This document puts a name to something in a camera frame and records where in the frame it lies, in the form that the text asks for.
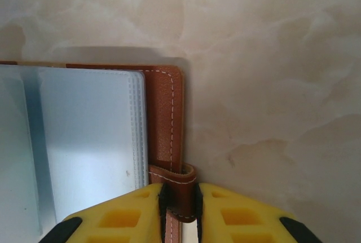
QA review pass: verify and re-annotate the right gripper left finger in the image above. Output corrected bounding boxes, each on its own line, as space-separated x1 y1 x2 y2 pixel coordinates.
42 182 171 243

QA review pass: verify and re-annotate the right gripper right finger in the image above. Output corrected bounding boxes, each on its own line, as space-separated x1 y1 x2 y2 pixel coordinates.
193 182 323 243

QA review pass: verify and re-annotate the brown leather card holder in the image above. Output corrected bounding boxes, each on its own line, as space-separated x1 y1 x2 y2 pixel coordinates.
0 61 197 243

